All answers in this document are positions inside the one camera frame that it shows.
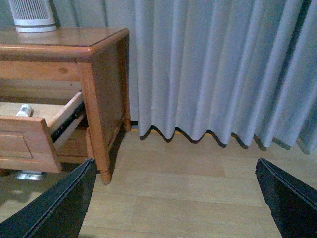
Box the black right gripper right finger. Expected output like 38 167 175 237
256 158 317 238

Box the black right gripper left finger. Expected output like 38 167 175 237
0 159 97 238

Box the wooden drawer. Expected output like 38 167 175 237
57 127 94 163
0 91 86 173

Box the white medicine bottle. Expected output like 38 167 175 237
16 104 33 117

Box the wooden nightstand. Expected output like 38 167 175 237
0 27 131 184

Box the grey curtain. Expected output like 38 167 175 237
51 0 317 152

